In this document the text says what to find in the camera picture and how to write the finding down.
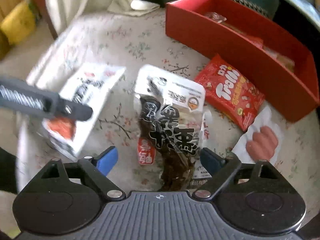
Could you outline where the red Trolli gummy packet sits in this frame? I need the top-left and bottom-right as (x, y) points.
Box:
(194, 54), (265, 132)

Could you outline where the black white dried-plum packet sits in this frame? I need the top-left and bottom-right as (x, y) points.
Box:
(134, 64), (206, 191)

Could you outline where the white noodle snack packet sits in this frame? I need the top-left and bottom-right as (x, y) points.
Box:
(42, 63), (126, 160)

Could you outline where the white sausage snack packet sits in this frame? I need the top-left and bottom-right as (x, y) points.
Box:
(232, 106), (284, 165)

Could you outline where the yellow bag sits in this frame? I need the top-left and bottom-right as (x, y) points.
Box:
(1, 1), (36, 46)

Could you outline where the red cardboard box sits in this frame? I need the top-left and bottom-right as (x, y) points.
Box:
(165, 0), (319, 122)

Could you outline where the brown clear snack packet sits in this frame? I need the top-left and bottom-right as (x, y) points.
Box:
(221, 22), (295, 73)

